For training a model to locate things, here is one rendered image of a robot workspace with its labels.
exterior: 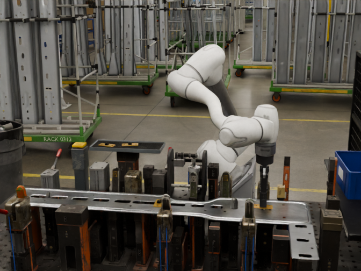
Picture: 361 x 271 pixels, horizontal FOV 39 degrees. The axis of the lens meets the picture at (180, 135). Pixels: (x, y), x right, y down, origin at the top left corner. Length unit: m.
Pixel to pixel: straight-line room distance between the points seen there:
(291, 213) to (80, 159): 1.11
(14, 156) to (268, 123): 3.26
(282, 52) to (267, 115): 6.99
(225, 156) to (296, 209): 0.73
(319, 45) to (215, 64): 6.83
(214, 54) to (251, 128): 0.63
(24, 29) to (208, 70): 4.24
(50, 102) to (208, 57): 4.18
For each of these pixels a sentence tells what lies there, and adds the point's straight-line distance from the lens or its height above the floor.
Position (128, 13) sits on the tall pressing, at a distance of 9.83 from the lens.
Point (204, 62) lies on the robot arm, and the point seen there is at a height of 1.59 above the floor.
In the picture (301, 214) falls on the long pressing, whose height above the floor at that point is 1.00.
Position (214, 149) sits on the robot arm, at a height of 1.06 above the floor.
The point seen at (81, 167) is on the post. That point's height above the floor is 1.04.
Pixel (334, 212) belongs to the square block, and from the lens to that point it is 2.18.
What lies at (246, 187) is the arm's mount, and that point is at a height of 0.89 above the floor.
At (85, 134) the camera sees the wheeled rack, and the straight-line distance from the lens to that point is 6.16.
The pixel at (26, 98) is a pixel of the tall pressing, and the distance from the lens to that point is 6.61.
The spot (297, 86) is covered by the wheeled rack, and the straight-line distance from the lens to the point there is 9.00.
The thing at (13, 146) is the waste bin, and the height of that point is 0.56.
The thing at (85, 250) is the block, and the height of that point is 0.84.
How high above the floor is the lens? 1.94
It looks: 16 degrees down
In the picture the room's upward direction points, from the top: 1 degrees counter-clockwise
